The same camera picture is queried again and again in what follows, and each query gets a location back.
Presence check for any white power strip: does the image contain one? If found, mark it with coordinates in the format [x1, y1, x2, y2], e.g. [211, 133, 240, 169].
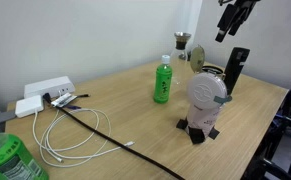
[23, 75, 76, 100]

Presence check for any white pink tin can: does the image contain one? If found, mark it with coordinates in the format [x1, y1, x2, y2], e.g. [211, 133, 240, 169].
[175, 101, 224, 145]

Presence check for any black metal frame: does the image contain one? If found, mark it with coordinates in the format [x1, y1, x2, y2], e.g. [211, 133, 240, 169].
[240, 73, 291, 180]

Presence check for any white power adapter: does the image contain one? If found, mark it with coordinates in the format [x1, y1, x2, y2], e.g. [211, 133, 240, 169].
[14, 94, 45, 119]

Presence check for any white round tin lid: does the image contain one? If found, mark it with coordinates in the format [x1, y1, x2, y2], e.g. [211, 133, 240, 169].
[186, 71, 233, 111]

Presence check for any clear glass carafe bottle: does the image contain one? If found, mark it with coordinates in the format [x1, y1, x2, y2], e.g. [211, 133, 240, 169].
[169, 39, 195, 86]

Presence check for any silver foil packet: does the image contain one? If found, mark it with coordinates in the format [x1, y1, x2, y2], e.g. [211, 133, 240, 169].
[50, 92, 78, 109]

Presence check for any gold tin can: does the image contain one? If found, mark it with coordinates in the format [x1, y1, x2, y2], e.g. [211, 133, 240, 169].
[201, 65, 226, 81]

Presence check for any black thermos flask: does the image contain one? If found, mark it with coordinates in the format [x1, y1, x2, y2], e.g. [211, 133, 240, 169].
[222, 46, 251, 97]

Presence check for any small green tea bottle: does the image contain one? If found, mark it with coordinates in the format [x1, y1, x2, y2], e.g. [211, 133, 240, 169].
[153, 54, 174, 105]

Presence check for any large green plastic bottle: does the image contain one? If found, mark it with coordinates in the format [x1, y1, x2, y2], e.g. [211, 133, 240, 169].
[0, 120, 50, 180]

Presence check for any thick black cable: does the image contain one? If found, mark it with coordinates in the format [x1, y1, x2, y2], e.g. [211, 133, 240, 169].
[42, 92, 186, 180]

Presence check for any white charging cable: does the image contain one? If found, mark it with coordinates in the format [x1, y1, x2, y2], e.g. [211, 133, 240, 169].
[31, 107, 135, 169]

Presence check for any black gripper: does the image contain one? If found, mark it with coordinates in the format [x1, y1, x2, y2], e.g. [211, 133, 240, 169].
[214, 0, 263, 43]

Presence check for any small purple pen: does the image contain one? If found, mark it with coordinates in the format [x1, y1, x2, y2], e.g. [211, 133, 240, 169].
[64, 104, 83, 111]

